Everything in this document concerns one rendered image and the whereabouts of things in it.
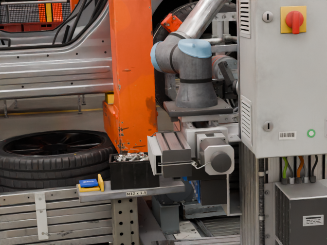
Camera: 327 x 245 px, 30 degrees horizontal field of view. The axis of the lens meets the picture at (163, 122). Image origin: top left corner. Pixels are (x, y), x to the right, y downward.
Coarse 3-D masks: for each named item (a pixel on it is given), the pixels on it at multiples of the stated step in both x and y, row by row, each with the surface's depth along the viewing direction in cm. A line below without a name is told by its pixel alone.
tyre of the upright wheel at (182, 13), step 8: (176, 8) 316; (184, 8) 300; (192, 8) 298; (224, 8) 301; (232, 8) 302; (176, 16) 298; (184, 16) 297; (160, 24) 310; (160, 32) 299; (168, 32) 297; (160, 40) 297; (160, 72) 300; (160, 80) 301; (160, 88) 302; (160, 96) 302; (160, 104) 310
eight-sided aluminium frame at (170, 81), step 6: (228, 12) 298; (234, 12) 294; (216, 18) 292; (222, 18) 293; (228, 18) 294; (234, 18) 294; (168, 78) 293; (174, 78) 294; (168, 84) 293; (174, 84) 294; (168, 90) 294; (174, 90) 294; (168, 96) 295; (174, 96) 295; (222, 114) 307; (228, 114) 304; (234, 114) 303; (222, 120) 303; (228, 120) 303; (234, 120) 304
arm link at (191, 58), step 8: (184, 40) 216; (192, 40) 217; (200, 40) 217; (176, 48) 218; (184, 48) 212; (192, 48) 210; (200, 48) 211; (208, 48) 213; (176, 56) 216; (184, 56) 212; (192, 56) 211; (200, 56) 211; (208, 56) 213; (176, 64) 217; (184, 64) 213; (192, 64) 212; (200, 64) 212; (208, 64) 213; (176, 72) 221; (184, 72) 214; (192, 72) 212; (200, 72) 212; (208, 72) 214
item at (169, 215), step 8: (184, 184) 288; (184, 192) 289; (192, 192) 291; (152, 200) 312; (160, 200) 290; (168, 200) 289; (176, 200) 289; (184, 200) 291; (192, 200) 292; (152, 208) 314; (160, 208) 294; (168, 208) 295; (176, 208) 296; (160, 216) 295; (168, 216) 296; (176, 216) 296; (160, 224) 296; (168, 224) 296; (176, 224) 297; (168, 232) 296; (176, 232) 296
